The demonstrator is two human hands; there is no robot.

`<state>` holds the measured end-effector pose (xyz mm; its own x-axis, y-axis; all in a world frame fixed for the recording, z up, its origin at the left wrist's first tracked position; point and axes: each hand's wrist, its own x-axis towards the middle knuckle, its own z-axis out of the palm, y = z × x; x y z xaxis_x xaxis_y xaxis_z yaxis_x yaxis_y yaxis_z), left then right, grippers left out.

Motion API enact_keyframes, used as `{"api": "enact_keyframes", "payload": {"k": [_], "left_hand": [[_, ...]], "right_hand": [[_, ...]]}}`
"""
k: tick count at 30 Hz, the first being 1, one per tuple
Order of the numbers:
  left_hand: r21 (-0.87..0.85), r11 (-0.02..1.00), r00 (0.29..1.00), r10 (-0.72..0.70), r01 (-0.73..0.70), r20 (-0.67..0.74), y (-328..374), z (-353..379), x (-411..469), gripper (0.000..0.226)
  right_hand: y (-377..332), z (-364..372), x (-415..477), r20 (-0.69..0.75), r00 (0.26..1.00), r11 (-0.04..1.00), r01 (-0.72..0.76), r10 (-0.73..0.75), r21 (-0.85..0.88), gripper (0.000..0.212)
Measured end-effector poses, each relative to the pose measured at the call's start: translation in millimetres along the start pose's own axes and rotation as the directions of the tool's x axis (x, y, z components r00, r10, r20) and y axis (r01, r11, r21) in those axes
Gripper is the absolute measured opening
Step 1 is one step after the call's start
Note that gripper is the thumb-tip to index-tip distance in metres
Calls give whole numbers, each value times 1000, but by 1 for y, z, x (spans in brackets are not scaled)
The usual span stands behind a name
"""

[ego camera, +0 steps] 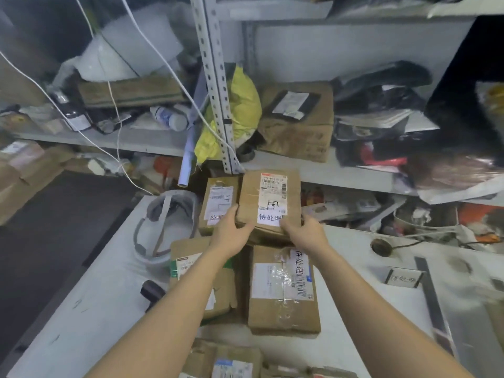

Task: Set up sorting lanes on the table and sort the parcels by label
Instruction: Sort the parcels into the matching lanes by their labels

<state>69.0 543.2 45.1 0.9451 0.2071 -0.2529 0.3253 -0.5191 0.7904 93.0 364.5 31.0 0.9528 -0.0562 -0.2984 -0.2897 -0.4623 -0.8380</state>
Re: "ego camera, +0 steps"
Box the black rubber mat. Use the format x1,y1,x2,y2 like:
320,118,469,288
0,171,141,363

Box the person's left hand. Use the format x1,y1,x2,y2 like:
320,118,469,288
211,204,256,261

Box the thin white wire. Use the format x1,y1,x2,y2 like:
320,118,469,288
0,0,156,197

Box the black tape roll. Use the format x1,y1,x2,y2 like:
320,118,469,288
235,144,257,163

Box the white headset grey strap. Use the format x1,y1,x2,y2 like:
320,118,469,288
133,190,198,269

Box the brown parcel in clear wrap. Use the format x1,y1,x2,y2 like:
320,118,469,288
409,153,504,190

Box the small orange container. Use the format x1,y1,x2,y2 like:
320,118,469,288
152,155,175,174

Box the thin black cable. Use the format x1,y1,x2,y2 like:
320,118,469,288
371,236,424,257

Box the white crumpled wrapper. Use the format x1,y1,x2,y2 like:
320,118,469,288
86,156,134,179

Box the grey metal shelf rack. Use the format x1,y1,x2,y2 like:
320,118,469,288
188,0,504,209

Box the rolled pale paper poster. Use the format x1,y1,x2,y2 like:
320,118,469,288
178,68,209,190

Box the transparent plastic divider black base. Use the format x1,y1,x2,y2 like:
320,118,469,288
414,257,457,357

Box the colourful printed paper box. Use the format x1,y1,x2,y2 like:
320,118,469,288
301,188,381,223

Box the crumpled brown paper sack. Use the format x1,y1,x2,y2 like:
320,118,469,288
0,43,54,109

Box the orange box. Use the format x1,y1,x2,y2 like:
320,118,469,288
458,202,495,229

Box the thick white cord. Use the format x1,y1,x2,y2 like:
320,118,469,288
118,0,241,160

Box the crumpled cardboard box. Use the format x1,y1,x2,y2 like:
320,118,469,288
258,81,335,164

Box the person's right hand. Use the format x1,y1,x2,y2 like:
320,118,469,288
280,214,331,258

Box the person's right forearm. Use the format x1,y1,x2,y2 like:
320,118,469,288
309,246,473,378

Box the white foam sheet bundle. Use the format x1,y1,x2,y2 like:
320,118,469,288
53,11,186,83

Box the blurred grey storage rack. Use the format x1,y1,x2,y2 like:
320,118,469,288
0,0,237,176

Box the pink plastic packet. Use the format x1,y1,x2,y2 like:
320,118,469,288
358,143,408,168

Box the brown parcel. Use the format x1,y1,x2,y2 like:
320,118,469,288
409,153,504,190
486,299,504,343

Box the flat green-printed cardboard box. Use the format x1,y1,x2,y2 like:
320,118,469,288
77,76,188,109

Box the white plastic basket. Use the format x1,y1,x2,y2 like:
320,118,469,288
393,208,438,235

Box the grey and black mailer bag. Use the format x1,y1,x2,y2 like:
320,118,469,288
334,94,441,146

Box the cardboard parcel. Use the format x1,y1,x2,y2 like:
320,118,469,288
198,176,240,237
169,237,238,320
235,169,302,243

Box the black handheld device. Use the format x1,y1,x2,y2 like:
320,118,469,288
141,279,167,312

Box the pile of brown parcels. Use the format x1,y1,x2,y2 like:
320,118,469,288
179,228,359,378

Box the yellow plastic bag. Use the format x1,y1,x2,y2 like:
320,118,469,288
194,66,264,166

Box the black glossy packet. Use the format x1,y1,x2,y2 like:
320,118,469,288
92,113,133,134

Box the person's left forearm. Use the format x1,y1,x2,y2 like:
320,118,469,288
85,247,237,378

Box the black fluffy plastic bag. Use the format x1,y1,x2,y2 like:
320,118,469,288
330,60,434,99

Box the white gridded plastic bag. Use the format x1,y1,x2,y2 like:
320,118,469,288
417,175,504,205

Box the row of big cardboard cartons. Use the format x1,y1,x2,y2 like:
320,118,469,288
0,139,75,227

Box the white mailer bag yellow patch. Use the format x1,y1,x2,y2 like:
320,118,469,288
474,80,504,130

